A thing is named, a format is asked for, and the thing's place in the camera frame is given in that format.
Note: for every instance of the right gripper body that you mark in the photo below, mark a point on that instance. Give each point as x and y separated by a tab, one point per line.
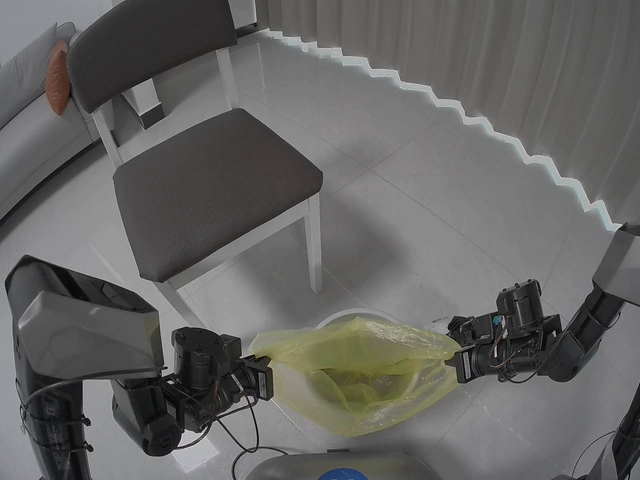
477	363

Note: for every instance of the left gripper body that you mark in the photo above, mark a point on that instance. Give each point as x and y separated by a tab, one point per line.
257	380

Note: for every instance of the black plastic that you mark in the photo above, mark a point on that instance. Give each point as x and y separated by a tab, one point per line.
460	329

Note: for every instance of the yellow plastic bag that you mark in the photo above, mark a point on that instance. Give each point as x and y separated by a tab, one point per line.
375	348

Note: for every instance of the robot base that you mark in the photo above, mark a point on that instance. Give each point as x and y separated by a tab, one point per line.
300	468

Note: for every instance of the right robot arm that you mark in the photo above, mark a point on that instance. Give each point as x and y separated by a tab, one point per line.
575	338

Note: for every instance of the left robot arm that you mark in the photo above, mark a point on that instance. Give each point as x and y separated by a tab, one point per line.
85	328

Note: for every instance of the white trash bin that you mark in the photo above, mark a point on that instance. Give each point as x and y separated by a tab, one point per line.
340	315

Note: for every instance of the grey white chair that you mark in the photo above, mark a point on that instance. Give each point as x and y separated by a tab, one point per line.
210	188

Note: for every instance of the pale grey sofa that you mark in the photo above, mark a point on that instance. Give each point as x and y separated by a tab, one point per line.
30	138

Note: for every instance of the white curtain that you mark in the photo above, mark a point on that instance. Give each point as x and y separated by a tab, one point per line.
450	28

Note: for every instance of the orange cushion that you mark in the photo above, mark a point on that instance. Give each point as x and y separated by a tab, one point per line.
57	80

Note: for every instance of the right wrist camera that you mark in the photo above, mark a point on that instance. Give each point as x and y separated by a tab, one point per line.
489	325

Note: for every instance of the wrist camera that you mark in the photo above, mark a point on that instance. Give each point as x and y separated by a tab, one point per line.
231	345
489	325

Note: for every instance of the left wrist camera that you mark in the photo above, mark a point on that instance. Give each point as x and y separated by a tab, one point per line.
231	345

